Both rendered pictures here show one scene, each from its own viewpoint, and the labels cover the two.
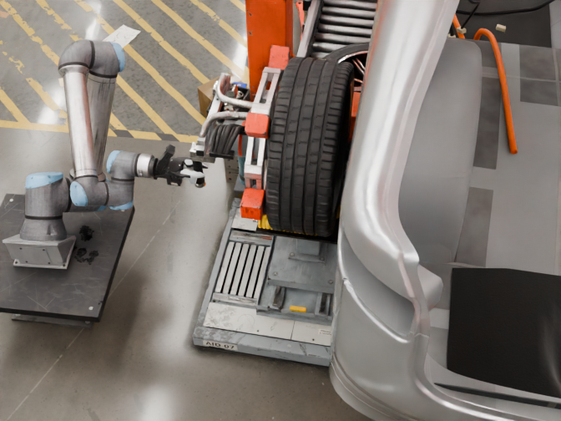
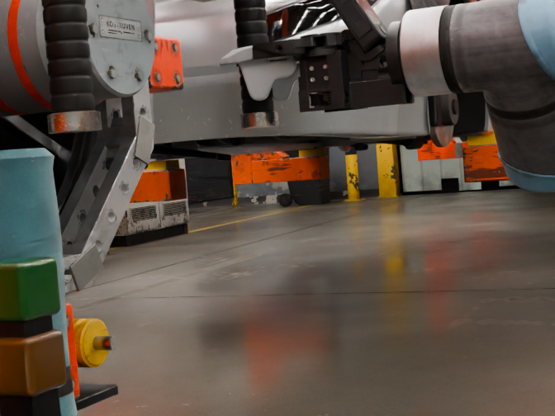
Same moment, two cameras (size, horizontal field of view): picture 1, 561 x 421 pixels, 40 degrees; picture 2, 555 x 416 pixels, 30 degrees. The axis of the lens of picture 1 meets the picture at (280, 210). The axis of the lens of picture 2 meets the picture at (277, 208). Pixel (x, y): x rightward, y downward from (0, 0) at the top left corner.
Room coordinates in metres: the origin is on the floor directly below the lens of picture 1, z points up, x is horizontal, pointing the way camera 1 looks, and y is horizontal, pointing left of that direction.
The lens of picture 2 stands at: (3.12, 0.61, 0.72)
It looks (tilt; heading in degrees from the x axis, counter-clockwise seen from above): 3 degrees down; 195
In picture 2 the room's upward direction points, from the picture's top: 5 degrees counter-clockwise
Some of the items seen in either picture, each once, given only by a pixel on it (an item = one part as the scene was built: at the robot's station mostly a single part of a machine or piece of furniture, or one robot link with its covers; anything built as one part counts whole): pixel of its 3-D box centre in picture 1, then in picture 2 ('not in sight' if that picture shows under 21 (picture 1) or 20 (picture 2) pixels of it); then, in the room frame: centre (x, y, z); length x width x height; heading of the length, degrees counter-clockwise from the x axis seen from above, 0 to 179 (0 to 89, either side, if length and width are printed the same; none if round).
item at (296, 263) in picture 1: (310, 233); not in sight; (2.08, -0.12, 0.32); 0.40 x 0.30 x 0.28; 169
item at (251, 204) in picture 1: (252, 204); (143, 65); (1.80, 0.10, 0.85); 0.09 x 0.08 x 0.07; 169
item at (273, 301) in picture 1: (306, 269); not in sight; (2.03, -0.11, 0.13); 0.50 x 0.36 x 0.10; 169
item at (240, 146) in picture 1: (250, 139); (39, 44); (2.13, 0.11, 0.85); 0.21 x 0.14 x 0.14; 79
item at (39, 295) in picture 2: not in sight; (19, 289); (2.49, 0.27, 0.64); 0.04 x 0.04 x 0.04; 79
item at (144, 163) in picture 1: (146, 166); (429, 52); (2.03, 0.50, 0.81); 0.10 x 0.05 x 0.09; 169
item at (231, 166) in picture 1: (235, 147); not in sight; (2.72, 0.22, 0.21); 0.10 x 0.10 x 0.42; 79
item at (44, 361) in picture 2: not in sight; (26, 361); (2.49, 0.27, 0.59); 0.04 x 0.04 x 0.04; 79
